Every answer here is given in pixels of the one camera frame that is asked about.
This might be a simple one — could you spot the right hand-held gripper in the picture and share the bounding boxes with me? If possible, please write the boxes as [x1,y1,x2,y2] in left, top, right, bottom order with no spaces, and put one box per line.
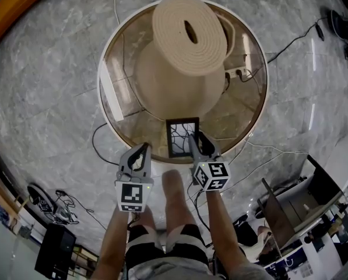
[187,131,231,192]

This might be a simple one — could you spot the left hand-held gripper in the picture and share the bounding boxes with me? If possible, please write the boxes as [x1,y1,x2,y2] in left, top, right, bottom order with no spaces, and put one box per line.
[114,142,155,214]

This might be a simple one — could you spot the black framed picture tile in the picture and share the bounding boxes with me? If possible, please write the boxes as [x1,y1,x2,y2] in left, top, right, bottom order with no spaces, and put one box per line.
[166,117,201,159]

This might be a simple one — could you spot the person's right forearm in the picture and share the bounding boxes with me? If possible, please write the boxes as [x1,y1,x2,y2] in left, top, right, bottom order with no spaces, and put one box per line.
[204,189,251,280]

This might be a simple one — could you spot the person's left forearm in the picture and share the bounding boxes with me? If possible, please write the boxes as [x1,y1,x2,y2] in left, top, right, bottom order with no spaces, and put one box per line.
[90,208,147,280]

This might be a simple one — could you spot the round beige glass table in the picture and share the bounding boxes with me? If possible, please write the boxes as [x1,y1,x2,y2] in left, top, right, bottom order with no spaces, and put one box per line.
[97,0,270,165]

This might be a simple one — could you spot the person's right leg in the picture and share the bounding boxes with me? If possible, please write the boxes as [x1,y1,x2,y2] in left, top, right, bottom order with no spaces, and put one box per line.
[161,169,189,236]

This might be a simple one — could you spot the person's leg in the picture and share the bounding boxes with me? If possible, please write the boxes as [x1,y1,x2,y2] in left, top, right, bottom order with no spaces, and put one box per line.
[161,169,189,236]
[138,207,157,232]

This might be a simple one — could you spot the person's left leg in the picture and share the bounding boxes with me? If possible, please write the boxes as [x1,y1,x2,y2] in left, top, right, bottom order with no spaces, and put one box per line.
[138,207,157,232]

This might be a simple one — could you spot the white power strip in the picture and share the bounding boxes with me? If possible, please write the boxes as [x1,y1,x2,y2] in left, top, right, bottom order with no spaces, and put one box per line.
[224,66,248,80]

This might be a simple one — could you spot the person's black shorts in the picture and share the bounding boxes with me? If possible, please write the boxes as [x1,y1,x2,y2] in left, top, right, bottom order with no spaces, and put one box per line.
[125,222,210,271]

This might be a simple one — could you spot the person's gray shirt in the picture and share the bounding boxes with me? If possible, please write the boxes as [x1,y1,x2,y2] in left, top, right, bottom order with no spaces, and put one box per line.
[126,260,277,280]

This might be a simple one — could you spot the black box case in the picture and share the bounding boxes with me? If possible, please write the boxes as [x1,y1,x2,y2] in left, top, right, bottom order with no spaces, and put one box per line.
[34,223,77,280]

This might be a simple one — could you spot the wooden shelf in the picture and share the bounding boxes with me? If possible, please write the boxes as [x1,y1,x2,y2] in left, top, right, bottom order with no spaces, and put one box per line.
[0,143,26,233]

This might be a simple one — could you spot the black round device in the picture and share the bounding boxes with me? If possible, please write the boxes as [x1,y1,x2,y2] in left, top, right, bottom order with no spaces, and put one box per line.
[330,9,348,46]

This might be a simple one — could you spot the orange sofa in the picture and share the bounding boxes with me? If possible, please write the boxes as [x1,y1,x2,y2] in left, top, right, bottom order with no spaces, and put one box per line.
[0,0,62,58]

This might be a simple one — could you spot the black floor cable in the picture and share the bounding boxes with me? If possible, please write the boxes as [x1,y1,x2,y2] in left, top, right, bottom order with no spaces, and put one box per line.
[92,122,121,166]

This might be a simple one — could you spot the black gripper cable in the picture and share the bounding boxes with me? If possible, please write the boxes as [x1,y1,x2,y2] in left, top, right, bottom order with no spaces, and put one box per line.
[187,182,219,248]

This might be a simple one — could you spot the black device with cables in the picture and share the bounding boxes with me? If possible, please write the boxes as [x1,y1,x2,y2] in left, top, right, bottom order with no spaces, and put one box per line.
[27,183,104,230]

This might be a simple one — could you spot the black power cable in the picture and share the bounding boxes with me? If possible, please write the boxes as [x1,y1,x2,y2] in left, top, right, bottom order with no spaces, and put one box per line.
[266,15,329,64]

